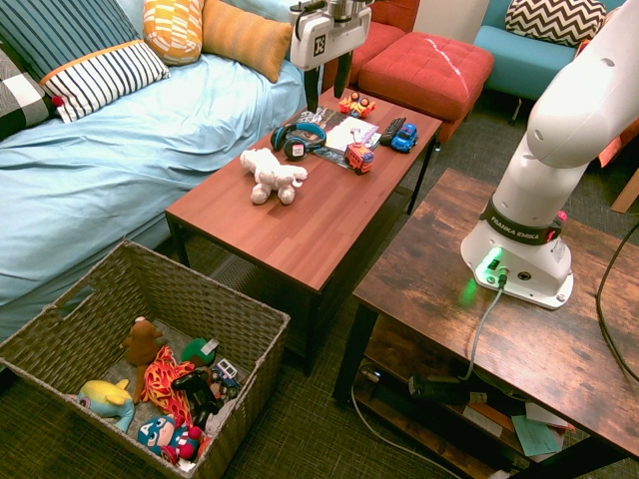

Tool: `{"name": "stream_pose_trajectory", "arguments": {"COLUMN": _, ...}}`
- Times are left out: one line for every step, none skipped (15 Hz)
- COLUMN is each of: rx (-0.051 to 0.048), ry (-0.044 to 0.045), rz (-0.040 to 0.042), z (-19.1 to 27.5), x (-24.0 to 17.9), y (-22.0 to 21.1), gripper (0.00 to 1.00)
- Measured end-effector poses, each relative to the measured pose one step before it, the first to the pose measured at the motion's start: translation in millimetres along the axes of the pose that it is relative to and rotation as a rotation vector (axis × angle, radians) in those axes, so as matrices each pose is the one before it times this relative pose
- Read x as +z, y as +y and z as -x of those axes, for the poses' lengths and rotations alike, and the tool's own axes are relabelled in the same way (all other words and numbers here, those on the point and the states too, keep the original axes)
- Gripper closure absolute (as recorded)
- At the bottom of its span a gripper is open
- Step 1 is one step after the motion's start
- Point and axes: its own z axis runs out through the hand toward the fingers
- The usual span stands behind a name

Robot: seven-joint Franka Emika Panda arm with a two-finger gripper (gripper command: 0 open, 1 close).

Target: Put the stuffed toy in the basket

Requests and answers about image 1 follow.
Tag black white chevron pillow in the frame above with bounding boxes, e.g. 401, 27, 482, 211
504, 0, 608, 49

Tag flame print cloth toy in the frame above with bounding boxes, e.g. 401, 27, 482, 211
141, 345, 197, 426

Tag dark blue striped pillow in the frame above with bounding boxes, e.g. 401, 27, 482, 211
0, 0, 144, 84

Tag black remote control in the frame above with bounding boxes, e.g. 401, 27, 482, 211
379, 116, 407, 148

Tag black game controller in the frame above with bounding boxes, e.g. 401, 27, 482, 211
171, 369, 222, 425

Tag red armchair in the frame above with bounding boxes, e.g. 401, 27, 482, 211
322, 0, 421, 92

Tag black power adapter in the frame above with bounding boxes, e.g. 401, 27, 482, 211
407, 373, 488, 406

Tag grey base cable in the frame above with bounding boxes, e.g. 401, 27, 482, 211
457, 266, 509, 383

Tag green round plush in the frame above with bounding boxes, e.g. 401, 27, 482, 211
180, 337, 222, 371

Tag Captain America plush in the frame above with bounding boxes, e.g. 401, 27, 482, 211
137, 414, 206, 465

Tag grey woven basket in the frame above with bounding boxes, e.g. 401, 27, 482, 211
0, 239, 293, 479

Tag teal envelope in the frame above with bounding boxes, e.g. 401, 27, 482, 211
510, 413, 566, 458

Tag blue yellow plush toy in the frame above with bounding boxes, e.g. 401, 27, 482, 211
77, 378, 138, 433

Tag red tufted ottoman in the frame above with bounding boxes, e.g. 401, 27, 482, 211
357, 30, 496, 145

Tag brown monkey plush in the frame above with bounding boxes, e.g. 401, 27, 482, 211
119, 316, 169, 404

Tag blue black headphones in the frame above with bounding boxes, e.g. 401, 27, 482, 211
270, 122, 328, 163

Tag orange woven pillow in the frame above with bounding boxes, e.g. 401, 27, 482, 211
201, 0, 295, 85

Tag orange toy fire truck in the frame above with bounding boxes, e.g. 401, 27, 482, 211
342, 142, 375, 177

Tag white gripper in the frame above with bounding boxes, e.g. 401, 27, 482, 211
289, 8, 373, 115

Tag white floor cable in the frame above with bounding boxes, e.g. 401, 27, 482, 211
348, 381, 463, 479

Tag light blue sofa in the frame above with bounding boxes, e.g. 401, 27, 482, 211
0, 0, 309, 345

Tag thick black cable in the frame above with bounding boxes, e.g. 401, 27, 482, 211
595, 233, 639, 385

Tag reddish wooden coffee table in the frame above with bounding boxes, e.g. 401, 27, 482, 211
164, 87, 443, 378

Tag white stuffed toy dog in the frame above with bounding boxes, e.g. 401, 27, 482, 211
239, 148, 310, 207

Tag white purple book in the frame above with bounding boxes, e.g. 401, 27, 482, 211
323, 116, 380, 156

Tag white blue toy police car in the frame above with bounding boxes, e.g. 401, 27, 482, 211
209, 357, 243, 401

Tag yellow white patterned pillow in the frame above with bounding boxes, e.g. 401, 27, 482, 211
143, 0, 207, 67

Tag orange toy monster truck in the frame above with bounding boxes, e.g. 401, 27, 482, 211
338, 91, 377, 119

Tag dark cover magazine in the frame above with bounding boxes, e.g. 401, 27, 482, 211
284, 105, 381, 169

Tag white navy striped pillow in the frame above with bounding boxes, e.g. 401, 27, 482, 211
39, 39, 172, 125

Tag teal armchair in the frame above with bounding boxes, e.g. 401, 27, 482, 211
472, 0, 628, 126

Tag black white checkered pillow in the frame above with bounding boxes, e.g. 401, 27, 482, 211
0, 47, 66, 144

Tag rustic brown side table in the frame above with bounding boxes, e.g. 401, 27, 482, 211
332, 168, 639, 479

